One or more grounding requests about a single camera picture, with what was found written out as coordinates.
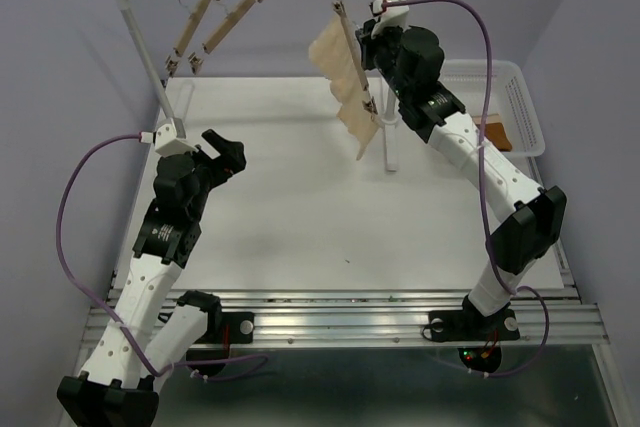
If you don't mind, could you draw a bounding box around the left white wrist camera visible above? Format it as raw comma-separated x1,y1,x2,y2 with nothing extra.
139,117,196,157

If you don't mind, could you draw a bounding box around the white plastic basket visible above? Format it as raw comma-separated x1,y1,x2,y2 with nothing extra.
440,60,545,159

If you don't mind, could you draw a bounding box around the brown underwear in basket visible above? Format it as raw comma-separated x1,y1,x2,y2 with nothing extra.
484,114,513,152

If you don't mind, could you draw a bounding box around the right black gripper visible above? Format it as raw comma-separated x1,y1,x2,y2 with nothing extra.
353,17,411,101

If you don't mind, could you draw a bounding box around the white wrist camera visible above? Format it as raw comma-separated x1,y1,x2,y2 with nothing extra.
139,117,196,157
370,0,409,38

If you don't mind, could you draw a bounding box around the wooden clip hanger far left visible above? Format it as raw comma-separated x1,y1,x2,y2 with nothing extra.
165,0,212,77

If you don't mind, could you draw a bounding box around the wooden clip hanger with underwear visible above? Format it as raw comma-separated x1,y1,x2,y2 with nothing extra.
332,0,378,116

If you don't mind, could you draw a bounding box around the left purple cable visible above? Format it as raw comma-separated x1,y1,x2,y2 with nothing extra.
55,132,270,384

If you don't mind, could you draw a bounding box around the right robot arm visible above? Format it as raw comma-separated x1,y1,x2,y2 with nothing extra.
356,20,567,342

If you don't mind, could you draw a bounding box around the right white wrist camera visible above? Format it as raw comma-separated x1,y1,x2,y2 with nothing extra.
370,0,409,38

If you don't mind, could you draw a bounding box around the beige underwear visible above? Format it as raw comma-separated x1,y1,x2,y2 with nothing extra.
308,14,379,161

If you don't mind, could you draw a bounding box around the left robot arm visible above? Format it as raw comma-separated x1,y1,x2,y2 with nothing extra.
57,129,247,426

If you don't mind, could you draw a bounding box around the purple cable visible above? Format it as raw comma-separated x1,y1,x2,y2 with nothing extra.
382,0,551,381
55,132,270,384

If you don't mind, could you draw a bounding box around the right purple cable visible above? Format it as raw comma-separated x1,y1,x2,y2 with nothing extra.
382,0,551,381

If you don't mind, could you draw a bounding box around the aluminium rail base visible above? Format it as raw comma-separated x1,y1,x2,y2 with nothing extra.
82,289,614,351

